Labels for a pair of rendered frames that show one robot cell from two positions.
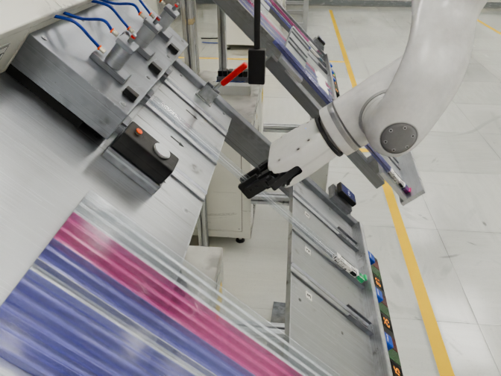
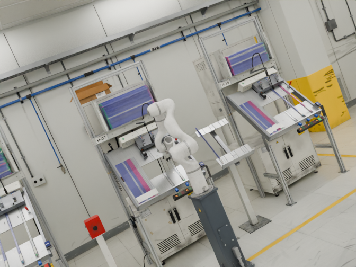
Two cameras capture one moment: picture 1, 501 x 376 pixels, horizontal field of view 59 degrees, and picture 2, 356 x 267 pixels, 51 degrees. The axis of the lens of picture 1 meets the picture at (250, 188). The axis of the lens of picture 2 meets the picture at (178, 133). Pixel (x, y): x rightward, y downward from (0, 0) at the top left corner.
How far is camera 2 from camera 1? 3.27 m
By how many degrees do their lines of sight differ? 65
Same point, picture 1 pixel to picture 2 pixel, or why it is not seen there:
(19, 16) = (131, 138)
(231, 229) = (268, 188)
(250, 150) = not seen: hidden behind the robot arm
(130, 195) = (140, 158)
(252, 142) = not seen: hidden behind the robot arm
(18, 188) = (126, 156)
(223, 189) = (259, 171)
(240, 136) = not seen: hidden behind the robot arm
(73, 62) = (137, 142)
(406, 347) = (274, 234)
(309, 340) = (154, 181)
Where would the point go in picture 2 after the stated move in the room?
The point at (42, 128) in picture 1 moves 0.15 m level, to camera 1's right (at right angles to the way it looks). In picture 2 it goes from (134, 150) to (139, 149)
